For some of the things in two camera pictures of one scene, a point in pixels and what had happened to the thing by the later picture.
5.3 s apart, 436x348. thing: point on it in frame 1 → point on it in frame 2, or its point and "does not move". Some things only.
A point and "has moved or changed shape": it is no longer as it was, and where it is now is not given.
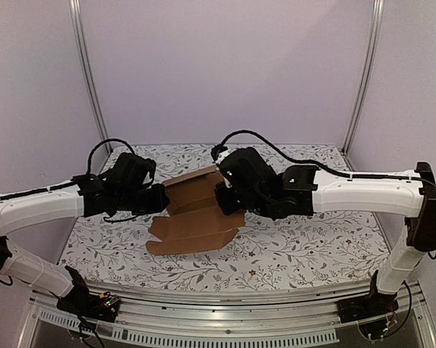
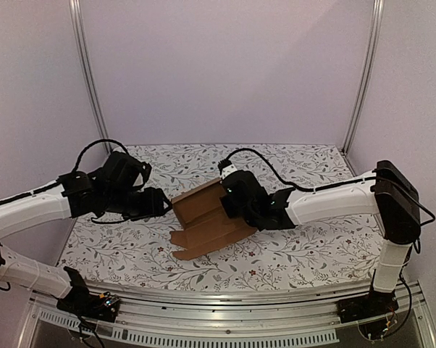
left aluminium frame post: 76,11 does not move
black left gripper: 160,201 does not move
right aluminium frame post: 378,8 does not move
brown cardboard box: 197,220 has moved or changed shape
